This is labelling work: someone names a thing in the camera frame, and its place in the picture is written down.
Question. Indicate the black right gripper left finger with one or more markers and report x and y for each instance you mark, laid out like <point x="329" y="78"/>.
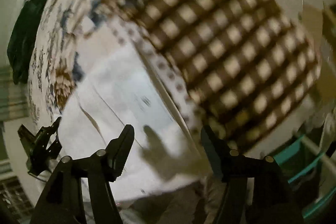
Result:
<point x="61" y="200"/>

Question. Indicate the floral fleece blanket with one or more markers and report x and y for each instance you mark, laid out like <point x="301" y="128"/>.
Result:
<point x="72" y="37"/>

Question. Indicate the white pants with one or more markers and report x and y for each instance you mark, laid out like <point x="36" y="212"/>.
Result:
<point x="117" y="92"/>

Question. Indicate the brown checkered bedsheet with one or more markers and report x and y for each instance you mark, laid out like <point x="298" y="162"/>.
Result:
<point x="244" y="63"/>

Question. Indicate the dark green garment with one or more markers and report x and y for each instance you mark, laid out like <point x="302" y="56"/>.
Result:
<point x="22" y="40"/>

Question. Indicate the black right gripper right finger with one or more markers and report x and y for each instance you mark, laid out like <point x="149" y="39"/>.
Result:
<point x="272" y="200"/>

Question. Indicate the teal plastic basket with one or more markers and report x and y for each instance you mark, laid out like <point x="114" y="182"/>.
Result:
<point x="311" y="181"/>

